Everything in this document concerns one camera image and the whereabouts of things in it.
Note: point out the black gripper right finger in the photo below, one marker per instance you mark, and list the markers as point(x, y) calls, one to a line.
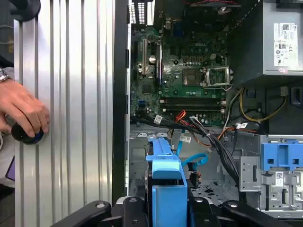
point(201, 212)

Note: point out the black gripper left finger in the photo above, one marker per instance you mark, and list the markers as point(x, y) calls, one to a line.
point(132, 212)

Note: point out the hard disk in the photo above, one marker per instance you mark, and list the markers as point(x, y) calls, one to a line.
point(165, 165)

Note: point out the black RAM slot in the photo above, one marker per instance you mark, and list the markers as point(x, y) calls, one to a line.
point(189, 109)
point(189, 101)

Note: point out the grey expansion slot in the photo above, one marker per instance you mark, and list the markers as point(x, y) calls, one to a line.
point(144, 56)

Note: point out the person's bare hand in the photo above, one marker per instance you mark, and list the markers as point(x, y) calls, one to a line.
point(21, 104)

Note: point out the grey metal drive cage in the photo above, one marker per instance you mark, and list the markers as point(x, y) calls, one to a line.
point(246, 175)

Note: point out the blue drive clip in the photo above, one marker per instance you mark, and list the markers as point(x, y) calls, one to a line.
point(270, 153)

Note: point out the black PC case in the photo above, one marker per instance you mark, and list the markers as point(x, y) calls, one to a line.
point(120, 94)

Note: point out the metal socket cover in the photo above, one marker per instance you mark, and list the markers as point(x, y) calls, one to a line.
point(206, 78)

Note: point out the CPU socket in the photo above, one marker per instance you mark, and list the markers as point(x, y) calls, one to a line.
point(191, 76)

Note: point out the green motherboard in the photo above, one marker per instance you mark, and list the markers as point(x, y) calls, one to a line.
point(180, 68)

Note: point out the grey power supply unit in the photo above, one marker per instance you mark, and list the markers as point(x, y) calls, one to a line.
point(255, 47)

